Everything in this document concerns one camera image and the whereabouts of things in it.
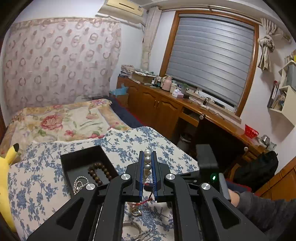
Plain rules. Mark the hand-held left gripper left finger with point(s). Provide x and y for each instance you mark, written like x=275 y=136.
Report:
x=139 y=178

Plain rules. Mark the floral bed blanket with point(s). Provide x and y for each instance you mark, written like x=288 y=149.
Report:
x=69 y=120

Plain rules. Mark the white power strip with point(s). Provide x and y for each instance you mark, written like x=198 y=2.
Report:
x=204 y=106

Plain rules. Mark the white jar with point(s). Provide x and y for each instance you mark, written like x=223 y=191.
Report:
x=173 y=88

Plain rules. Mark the knotted beige curtain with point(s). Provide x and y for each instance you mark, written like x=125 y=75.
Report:
x=266 y=46

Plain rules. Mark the dark blue bed sheet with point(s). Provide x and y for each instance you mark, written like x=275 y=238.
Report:
x=127 y=113

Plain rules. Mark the yellow plush toy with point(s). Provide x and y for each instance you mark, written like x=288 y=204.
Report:
x=4 y=185

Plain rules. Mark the red plastic basket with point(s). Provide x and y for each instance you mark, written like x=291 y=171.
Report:
x=251 y=132

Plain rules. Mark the blue floral tablecloth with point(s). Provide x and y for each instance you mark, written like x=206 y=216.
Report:
x=34 y=185

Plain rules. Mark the black jewelry box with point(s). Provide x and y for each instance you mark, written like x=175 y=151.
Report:
x=78 y=160

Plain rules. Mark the white wall shelf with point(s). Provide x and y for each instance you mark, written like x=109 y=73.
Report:
x=285 y=92

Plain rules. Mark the person's right forearm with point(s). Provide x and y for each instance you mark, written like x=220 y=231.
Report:
x=268 y=213

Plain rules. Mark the grey window blind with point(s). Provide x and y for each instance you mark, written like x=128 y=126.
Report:
x=210 y=60

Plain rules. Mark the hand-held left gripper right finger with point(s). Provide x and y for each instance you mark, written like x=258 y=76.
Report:
x=155 y=178

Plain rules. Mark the flat cardboard box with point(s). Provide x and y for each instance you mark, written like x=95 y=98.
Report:
x=141 y=77

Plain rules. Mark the pink tissue box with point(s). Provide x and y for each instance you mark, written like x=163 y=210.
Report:
x=178 y=93

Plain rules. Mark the stack of folded cloths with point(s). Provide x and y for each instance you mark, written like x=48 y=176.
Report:
x=126 y=69

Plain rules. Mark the beige window curtain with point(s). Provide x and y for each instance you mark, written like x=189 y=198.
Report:
x=151 y=37

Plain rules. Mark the blue paper bag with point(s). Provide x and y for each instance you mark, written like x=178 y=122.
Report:
x=119 y=90

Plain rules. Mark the long wooden cabinet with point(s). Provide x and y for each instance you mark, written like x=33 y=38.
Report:
x=159 y=104

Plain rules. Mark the silver hair clip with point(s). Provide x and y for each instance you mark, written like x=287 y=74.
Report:
x=145 y=235

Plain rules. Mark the pink thermos jug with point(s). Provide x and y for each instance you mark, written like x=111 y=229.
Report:
x=166 y=83

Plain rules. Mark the person's right hand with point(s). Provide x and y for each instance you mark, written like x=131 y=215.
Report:
x=234 y=197

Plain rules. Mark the black backpack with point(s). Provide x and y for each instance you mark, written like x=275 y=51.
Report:
x=256 y=169

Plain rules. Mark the pale bangle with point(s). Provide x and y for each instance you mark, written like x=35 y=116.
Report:
x=138 y=228

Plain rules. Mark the wooden window frame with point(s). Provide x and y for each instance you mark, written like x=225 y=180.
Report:
x=170 y=46

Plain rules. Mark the beige air conditioner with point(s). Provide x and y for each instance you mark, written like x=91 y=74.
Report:
x=120 y=9

